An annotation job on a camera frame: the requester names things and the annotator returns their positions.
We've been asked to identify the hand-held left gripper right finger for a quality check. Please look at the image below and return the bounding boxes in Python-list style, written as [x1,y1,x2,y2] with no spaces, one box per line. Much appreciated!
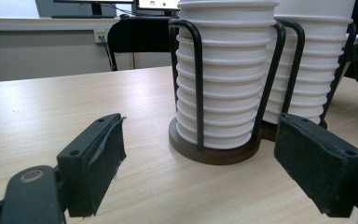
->
[273,112,358,218]

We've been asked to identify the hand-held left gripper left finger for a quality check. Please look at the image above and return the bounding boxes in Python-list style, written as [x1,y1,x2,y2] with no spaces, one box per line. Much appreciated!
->
[56,113,128,218]

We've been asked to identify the stack of white paper cups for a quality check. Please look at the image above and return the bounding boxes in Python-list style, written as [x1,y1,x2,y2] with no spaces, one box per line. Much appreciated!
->
[175,0,280,150]
[262,0,357,125]

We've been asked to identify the black wire cup holder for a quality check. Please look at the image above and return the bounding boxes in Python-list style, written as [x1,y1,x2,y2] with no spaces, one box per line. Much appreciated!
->
[167,18,358,166]

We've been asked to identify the white and grey counter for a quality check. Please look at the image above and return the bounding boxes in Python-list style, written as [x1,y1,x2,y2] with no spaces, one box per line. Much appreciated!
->
[0,16,172,84]

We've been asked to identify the black chair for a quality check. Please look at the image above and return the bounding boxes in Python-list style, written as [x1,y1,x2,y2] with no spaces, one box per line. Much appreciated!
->
[106,17,180,72]

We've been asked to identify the black monitor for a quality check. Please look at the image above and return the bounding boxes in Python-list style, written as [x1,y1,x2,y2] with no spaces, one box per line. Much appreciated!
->
[50,0,135,19]

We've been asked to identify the lit monitor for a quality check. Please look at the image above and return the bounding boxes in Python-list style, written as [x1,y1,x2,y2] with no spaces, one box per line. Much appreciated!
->
[135,0,181,17]

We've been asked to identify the black cable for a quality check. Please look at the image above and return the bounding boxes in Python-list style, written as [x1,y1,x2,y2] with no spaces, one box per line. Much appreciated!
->
[100,36,116,71]

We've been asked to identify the white wall socket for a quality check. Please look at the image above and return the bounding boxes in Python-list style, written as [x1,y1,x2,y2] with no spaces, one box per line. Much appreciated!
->
[93,28,109,45]

